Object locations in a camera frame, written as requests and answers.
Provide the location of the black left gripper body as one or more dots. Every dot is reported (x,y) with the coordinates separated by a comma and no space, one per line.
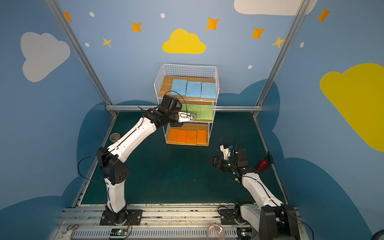
(175,116)

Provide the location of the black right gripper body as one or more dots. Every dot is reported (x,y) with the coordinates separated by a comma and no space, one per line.
(223,163)

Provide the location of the orange sponge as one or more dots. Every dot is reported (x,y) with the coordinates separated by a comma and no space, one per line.
(172,135)
(192,137)
(201,139)
(182,136)

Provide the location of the green sponge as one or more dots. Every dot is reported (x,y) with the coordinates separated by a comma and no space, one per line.
(195,110)
(206,113)
(185,108)

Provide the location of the blue sponge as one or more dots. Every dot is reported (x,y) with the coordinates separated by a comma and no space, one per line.
(179,87)
(194,89)
(208,90)

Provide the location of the blue sponge front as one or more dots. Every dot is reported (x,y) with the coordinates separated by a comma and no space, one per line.
(194,89)

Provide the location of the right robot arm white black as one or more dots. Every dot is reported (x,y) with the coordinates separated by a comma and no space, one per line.
(270,217)

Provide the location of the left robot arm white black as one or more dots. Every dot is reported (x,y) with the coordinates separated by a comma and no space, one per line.
(112,159)

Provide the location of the red black handheld object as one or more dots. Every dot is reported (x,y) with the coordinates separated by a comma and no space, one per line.
(264,163)

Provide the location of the beige ceramic mug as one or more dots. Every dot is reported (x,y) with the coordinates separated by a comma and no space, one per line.
(114,137)

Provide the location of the clear plastic bowl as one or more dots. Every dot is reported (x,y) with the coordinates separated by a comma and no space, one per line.
(215,232)

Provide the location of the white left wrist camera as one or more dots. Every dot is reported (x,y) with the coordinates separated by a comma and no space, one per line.
(185,117)

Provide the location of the white wire three-tier shelf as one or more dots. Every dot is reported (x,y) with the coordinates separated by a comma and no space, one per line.
(163,84)

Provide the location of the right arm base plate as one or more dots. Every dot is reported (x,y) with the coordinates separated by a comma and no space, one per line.
(231,217)

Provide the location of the aluminium frame rail back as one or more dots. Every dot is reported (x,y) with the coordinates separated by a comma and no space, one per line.
(129,108)

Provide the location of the aluminium frame post right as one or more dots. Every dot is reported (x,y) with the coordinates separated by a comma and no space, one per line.
(291,34)

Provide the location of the aluminium frame post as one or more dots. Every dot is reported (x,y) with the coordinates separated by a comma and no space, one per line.
(291,34)
(64,24)

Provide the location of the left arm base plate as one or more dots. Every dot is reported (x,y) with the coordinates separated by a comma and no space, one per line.
(132,217)

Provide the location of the aluminium frame post left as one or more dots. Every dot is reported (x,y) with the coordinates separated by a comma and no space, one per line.
(64,24)

